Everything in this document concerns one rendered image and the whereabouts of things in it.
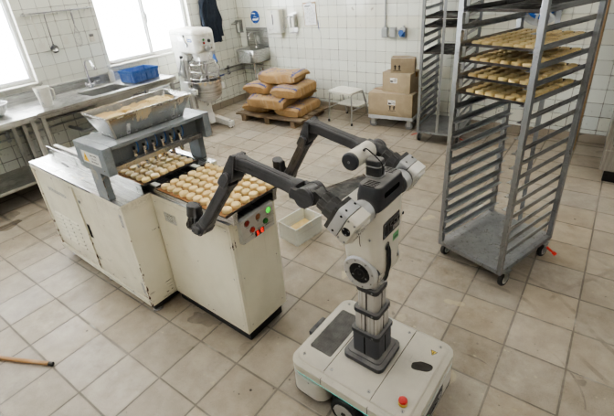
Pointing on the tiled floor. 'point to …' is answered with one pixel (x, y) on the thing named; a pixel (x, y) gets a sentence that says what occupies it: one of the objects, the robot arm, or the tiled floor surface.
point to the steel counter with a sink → (93, 95)
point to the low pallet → (282, 116)
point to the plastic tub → (300, 226)
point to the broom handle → (26, 360)
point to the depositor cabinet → (111, 229)
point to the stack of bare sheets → (345, 186)
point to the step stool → (348, 99)
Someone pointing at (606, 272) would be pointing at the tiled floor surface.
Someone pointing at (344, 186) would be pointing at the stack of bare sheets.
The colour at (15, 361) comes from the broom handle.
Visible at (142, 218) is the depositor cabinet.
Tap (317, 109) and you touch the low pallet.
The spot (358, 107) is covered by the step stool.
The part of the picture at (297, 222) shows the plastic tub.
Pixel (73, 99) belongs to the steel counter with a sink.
